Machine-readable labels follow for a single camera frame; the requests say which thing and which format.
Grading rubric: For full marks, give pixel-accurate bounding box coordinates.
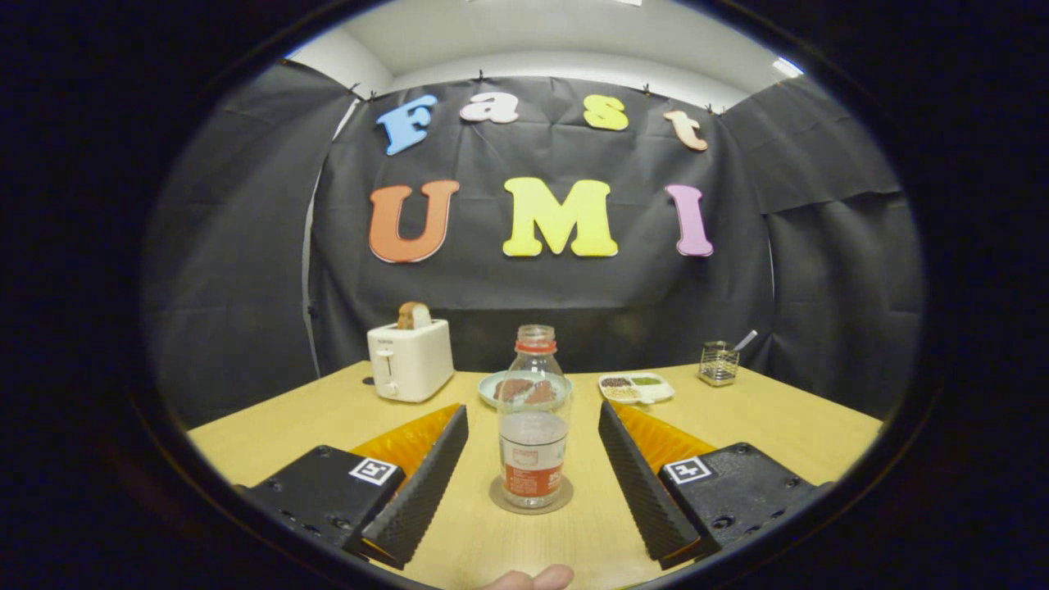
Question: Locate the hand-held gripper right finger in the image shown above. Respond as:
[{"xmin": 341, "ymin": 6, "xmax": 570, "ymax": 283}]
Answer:
[{"xmin": 597, "ymin": 400, "xmax": 833, "ymax": 572}]

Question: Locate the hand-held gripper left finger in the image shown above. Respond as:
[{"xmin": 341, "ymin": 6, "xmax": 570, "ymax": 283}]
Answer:
[{"xmin": 242, "ymin": 403, "xmax": 470, "ymax": 570}]

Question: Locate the round brown coaster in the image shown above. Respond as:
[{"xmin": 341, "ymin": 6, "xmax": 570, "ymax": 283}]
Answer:
[{"xmin": 489, "ymin": 475, "xmax": 574, "ymax": 516}]

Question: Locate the clear juice bottle red label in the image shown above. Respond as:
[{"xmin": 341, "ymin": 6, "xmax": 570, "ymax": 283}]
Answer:
[{"xmin": 497, "ymin": 324, "xmax": 572, "ymax": 510}]

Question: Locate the white divided dish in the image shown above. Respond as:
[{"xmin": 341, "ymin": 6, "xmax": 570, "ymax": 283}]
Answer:
[{"xmin": 597, "ymin": 373, "xmax": 675, "ymax": 406}]

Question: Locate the pale green plate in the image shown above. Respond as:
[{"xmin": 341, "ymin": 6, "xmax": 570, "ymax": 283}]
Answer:
[{"xmin": 479, "ymin": 370, "xmax": 574, "ymax": 410}]

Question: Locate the white toaster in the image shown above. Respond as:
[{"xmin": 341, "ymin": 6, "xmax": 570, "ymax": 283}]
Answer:
[{"xmin": 366, "ymin": 319, "xmax": 456, "ymax": 403}]

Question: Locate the wooden table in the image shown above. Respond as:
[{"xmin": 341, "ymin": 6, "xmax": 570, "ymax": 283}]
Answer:
[{"xmin": 187, "ymin": 361, "xmax": 884, "ymax": 590}]

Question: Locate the wire mesh holder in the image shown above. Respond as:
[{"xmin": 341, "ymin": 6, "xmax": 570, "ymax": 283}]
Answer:
[{"xmin": 698, "ymin": 341, "xmax": 740, "ymax": 388}]

